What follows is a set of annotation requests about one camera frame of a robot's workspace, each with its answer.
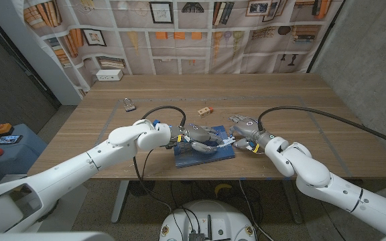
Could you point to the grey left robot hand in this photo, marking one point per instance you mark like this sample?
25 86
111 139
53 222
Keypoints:
196 134

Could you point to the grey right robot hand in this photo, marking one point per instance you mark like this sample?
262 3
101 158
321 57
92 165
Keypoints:
248 129

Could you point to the white puzzle piece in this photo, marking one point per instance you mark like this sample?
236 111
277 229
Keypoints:
226 144
231 140

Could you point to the blue hardcover book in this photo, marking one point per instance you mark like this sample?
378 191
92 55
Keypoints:
213 159

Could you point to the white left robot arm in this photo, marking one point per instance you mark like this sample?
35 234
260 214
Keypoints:
79 164

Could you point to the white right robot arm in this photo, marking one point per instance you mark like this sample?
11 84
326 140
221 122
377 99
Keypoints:
330 187

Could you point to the wooden block with orange end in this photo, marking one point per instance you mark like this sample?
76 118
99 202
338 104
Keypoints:
205 111

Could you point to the yellow object under table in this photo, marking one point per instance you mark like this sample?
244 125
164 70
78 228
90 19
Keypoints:
222 187

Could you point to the metal padlock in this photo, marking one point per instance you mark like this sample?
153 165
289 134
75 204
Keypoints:
129 105

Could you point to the black round floor fan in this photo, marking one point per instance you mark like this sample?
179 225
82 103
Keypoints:
146 187

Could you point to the grey metal table leg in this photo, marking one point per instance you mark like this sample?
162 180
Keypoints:
119 204
291 204

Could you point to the printed bookshelf backdrop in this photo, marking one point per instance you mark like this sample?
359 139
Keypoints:
193 47

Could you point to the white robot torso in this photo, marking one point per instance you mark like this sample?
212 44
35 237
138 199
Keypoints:
206 221

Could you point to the white power outlet box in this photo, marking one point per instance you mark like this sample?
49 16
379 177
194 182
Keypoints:
109 74

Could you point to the black backdrop stand pole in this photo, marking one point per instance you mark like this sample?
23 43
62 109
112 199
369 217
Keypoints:
325 37

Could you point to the white floor platform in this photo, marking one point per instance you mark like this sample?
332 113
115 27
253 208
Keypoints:
74 207

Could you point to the blue-grey cart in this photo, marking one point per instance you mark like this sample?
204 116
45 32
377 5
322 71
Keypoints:
18 157

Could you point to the smartphone with lit screen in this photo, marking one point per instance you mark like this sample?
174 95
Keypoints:
8 139

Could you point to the orange button box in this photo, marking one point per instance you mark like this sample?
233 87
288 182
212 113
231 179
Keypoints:
3 128

